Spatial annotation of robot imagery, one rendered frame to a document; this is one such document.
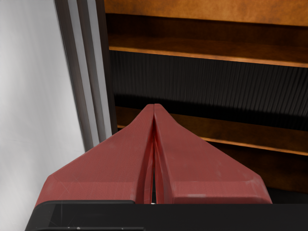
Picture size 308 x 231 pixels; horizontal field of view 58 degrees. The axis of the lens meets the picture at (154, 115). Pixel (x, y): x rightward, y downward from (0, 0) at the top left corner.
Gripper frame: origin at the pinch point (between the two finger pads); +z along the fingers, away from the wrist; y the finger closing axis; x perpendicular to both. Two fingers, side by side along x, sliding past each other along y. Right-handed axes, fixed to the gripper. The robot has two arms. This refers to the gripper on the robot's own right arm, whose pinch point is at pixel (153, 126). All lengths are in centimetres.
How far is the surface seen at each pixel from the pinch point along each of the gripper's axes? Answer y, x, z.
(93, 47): 5.2, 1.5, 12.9
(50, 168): 11.0, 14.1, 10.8
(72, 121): 7.2, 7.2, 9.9
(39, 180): 12.9, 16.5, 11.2
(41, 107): 9.9, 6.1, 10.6
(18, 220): 18.3, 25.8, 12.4
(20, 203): 16.8, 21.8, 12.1
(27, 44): 9.6, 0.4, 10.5
